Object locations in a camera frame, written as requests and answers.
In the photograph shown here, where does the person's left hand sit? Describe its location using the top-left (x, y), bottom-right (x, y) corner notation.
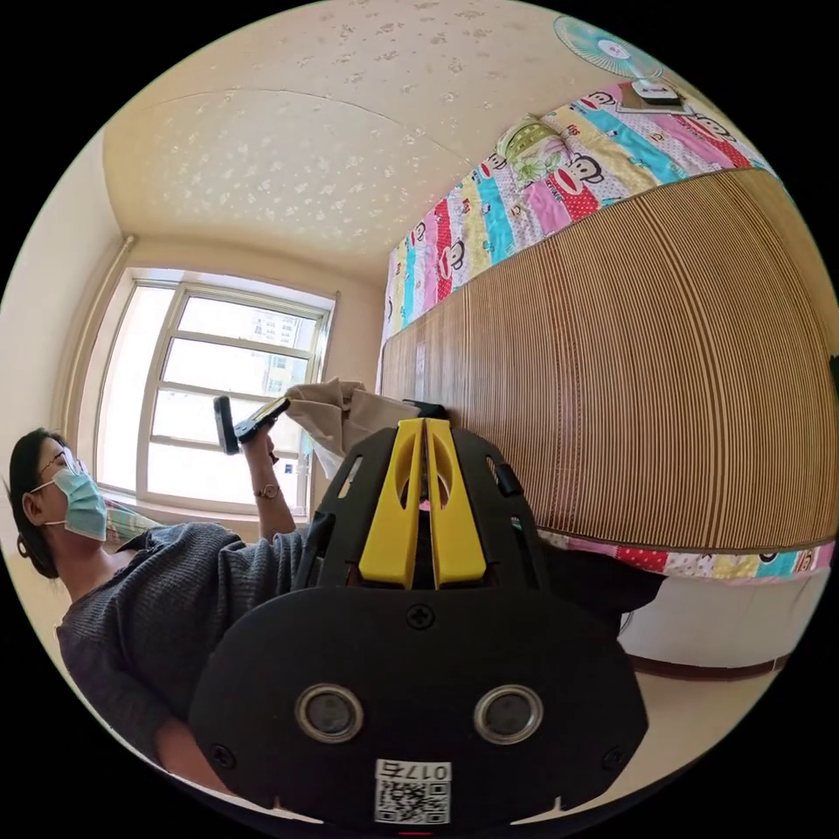
top-left (244, 433), bottom-right (281, 489)

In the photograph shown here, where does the green floral pillow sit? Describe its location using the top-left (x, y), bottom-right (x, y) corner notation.
top-left (495, 114), bottom-right (572, 191)

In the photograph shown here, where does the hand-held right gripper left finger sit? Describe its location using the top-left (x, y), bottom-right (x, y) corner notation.
top-left (358, 419), bottom-right (426, 589)

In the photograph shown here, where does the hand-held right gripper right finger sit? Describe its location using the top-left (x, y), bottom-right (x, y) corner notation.
top-left (425, 419), bottom-right (489, 589)

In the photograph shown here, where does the bed with woven mat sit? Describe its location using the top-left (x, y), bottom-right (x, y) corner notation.
top-left (376, 80), bottom-right (839, 586)

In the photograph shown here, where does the white long sleeve shirt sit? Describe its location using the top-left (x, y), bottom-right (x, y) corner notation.
top-left (285, 377), bottom-right (422, 481)

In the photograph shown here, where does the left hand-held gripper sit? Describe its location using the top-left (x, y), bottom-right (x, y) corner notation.
top-left (233, 395), bottom-right (294, 445)

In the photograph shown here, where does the person's left forearm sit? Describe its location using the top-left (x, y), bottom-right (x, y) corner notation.
top-left (253, 482), bottom-right (302, 544)

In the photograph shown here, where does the person's body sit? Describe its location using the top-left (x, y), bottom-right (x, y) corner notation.
top-left (0, 426), bottom-right (329, 791)

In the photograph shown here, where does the teal electric fan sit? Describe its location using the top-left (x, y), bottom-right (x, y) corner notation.
top-left (552, 14), bottom-right (686, 109)

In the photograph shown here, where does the window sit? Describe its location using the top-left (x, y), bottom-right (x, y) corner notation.
top-left (94, 267), bottom-right (336, 520)

